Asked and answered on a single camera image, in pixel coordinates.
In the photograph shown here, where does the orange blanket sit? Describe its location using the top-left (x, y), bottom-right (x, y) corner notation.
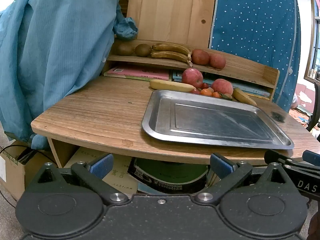
top-left (290, 106), bottom-right (313, 130)

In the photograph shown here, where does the metal tray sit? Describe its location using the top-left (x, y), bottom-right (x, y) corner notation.
top-left (142, 89), bottom-right (295, 150)

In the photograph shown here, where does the black cable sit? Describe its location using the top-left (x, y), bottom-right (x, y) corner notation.
top-left (0, 144), bottom-right (34, 208)

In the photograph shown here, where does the pink book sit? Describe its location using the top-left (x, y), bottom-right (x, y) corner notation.
top-left (107, 66), bottom-right (171, 80)

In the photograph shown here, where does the blue books stack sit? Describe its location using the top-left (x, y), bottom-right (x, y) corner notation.
top-left (231, 80), bottom-right (271, 98)

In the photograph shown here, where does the blue coat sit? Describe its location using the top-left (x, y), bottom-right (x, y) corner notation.
top-left (0, 0), bottom-right (139, 152)

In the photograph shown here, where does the red apple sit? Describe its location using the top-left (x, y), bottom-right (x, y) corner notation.
top-left (209, 53), bottom-right (226, 70)
top-left (191, 49), bottom-right (210, 66)
top-left (182, 68), bottom-right (204, 89)
top-left (211, 79), bottom-right (234, 95)

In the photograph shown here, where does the beige book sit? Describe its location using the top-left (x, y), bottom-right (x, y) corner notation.
top-left (64, 146), bottom-right (140, 195)

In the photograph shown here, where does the window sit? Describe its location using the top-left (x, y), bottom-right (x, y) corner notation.
top-left (304, 0), bottom-right (320, 83)

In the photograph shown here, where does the yellow banana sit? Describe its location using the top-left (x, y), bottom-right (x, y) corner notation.
top-left (232, 87), bottom-right (258, 107)
top-left (149, 79), bottom-right (197, 93)

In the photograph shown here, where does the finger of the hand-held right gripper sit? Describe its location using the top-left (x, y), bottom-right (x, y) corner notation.
top-left (302, 150), bottom-right (320, 167)
top-left (264, 149), bottom-right (320, 171)

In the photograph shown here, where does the cardboard box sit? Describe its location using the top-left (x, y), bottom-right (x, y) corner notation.
top-left (0, 140), bottom-right (58, 201)

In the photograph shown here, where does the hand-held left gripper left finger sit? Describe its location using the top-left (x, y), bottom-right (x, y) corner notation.
top-left (26, 153), bottom-right (129, 204)

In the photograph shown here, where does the wooden desk shelf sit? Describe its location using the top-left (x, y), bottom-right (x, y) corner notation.
top-left (104, 39), bottom-right (280, 101)

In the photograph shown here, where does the wooden cabinet door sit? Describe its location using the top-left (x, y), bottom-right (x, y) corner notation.
top-left (119, 0), bottom-right (217, 49)

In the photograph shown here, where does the overripe brown banana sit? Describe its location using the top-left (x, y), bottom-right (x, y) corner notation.
top-left (150, 51), bottom-right (193, 67)
top-left (152, 42), bottom-right (193, 61)

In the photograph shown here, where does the black and green book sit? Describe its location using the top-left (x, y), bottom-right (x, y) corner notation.
top-left (127, 156), bottom-right (209, 195)

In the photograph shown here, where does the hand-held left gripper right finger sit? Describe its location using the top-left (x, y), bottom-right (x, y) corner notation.
top-left (194, 153), bottom-right (300, 204)

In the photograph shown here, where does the black office chair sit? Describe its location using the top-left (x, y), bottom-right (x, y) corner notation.
top-left (306, 80), bottom-right (320, 140)

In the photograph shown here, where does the brown kiwi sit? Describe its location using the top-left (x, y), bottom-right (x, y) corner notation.
top-left (115, 42), bottom-right (136, 56)
top-left (135, 44), bottom-right (152, 57)

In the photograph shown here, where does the blue polka-dot fabric wardrobe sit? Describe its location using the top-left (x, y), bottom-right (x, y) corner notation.
top-left (209, 0), bottom-right (302, 110)

